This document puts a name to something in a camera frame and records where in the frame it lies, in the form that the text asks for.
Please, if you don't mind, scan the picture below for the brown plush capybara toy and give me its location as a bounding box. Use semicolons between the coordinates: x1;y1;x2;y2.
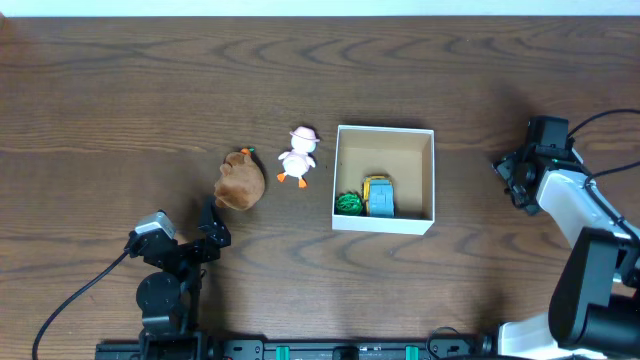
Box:
214;148;265;211

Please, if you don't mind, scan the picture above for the white duck toy pink hat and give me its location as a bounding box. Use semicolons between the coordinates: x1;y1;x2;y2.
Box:
277;126;320;189

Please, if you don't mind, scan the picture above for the green wire ball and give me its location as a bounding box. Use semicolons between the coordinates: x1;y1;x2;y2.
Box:
335;193;364;216

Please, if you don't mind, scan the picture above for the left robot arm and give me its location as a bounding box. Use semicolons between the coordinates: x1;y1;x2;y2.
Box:
125;197;231;360

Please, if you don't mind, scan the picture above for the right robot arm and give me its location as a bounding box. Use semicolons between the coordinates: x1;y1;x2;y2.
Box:
493;116;639;359

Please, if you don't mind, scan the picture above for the white cardboard box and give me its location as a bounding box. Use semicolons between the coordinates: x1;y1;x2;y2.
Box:
331;125;435;235

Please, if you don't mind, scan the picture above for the right black cable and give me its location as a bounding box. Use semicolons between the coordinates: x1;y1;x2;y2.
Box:
567;108;640;246

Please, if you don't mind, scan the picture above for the black mounting rail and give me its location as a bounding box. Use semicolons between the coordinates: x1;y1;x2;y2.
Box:
94;330;498;360

